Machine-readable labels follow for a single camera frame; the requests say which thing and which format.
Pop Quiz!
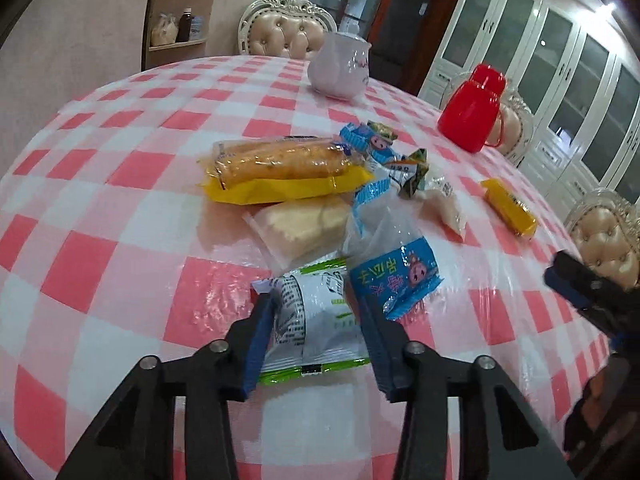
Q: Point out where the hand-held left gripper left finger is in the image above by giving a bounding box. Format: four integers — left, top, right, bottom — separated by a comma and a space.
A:
55, 291, 277, 480

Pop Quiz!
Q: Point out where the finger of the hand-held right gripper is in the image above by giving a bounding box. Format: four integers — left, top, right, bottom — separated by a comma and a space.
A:
544, 250, 640, 311
575, 304, 633, 343

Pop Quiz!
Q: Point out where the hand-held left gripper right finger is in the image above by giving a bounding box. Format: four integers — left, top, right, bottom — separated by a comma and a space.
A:
357, 296, 576, 480

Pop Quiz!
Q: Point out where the green and white snack packet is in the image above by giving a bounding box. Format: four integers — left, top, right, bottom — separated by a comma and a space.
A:
250, 257, 371, 386

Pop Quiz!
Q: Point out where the blue pig print snack packet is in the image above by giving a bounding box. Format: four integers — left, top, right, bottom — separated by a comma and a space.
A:
340, 122, 423, 193
342, 179, 446, 322

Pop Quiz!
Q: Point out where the yellow long bread packet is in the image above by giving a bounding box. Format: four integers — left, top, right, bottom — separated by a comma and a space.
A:
197, 136, 376, 206

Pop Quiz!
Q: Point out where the small dark foil candy packet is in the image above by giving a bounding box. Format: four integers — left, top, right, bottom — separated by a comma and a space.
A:
366, 120, 399, 142
397, 149, 432, 199

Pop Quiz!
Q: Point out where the yellow snack bar packet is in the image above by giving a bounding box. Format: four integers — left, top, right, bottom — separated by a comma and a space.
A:
481, 178, 539, 237

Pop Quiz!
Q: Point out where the clear sliced bread packet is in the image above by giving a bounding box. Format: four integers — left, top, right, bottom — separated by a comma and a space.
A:
243, 195, 353, 273

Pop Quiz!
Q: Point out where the clear white snack packet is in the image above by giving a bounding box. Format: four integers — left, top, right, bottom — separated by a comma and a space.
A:
420, 167, 468, 237

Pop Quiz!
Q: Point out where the pink checked tablecloth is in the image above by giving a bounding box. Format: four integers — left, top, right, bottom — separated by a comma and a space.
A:
0, 54, 621, 480

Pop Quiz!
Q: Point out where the red plastic jug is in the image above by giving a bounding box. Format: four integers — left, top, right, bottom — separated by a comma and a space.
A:
437, 64, 508, 154

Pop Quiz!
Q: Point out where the white glass door cabinet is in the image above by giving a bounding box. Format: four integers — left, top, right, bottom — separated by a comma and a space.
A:
417, 0, 640, 211

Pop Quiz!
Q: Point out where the white ceramic jar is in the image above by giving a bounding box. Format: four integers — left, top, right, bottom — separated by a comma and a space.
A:
306, 31, 373, 101

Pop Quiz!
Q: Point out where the wooden corner shelf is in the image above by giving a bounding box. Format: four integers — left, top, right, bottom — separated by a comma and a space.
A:
142, 0, 221, 71

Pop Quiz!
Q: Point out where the dark brown bottle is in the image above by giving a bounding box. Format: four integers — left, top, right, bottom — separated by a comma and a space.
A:
176, 8, 194, 43

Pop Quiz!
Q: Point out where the beige bag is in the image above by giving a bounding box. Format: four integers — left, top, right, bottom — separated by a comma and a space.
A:
151, 12, 179, 46

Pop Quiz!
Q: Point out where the dark wooden door frame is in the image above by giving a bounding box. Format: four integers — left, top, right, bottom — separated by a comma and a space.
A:
290, 0, 471, 96

